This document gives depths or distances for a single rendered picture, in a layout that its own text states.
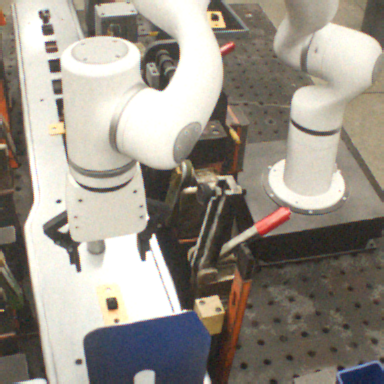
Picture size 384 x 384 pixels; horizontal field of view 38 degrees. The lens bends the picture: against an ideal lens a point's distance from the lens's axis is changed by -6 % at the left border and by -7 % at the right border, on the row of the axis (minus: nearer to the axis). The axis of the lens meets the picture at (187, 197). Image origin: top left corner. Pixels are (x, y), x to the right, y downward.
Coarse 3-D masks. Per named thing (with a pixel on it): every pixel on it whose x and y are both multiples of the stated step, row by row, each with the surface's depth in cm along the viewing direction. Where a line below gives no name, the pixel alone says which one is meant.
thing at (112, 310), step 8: (96, 288) 91; (104, 288) 91; (112, 288) 91; (104, 296) 90; (112, 296) 90; (120, 296) 90; (104, 304) 89; (112, 304) 88; (120, 304) 89; (104, 312) 87; (112, 312) 88; (120, 312) 88; (104, 320) 86; (112, 320) 86; (120, 320) 87; (128, 320) 87
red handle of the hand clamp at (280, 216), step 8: (280, 208) 85; (288, 208) 85; (272, 216) 85; (280, 216) 85; (288, 216) 85; (256, 224) 86; (264, 224) 85; (272, 224) 85; (280, 224) 85; (248, 232) 86; (256, 232) 86; (264, 232) 85; (232, 240) 87; (240, 240) 86; (248, 240) 86; (224, 248) 87; (232, 248) 86; (224, 256) 87; (200, 264) 87
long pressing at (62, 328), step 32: (32, 0) 167; (64, 0) 168; (32, 32) 152; (64, 32) 152; (32, 64) 139; (32, 96) 129; (32, 128) 120; (32, 160) 113; (64, 160) 113; (64, 192) 107; (32, 224) 100; (32, 256) 95; (64, 256) 95; (96, 256) 96; (128, 256) 96; (160, 256) 96; (32, 288) 91; (64, 288) 91; (128, 288) 92; (160, 288) 92; (64, 320) 86; (96, 320) 87; (64, 352) 82
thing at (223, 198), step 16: (224, 176) 79; (208, 192) 77; (224, 192) 77; (240, 192) 78; (208, 208) 82; (224, 208) 78; (208, 224) 84; (224, 224) 80; (208, 240) 83; (224, 240) 83; (208, 256) 84
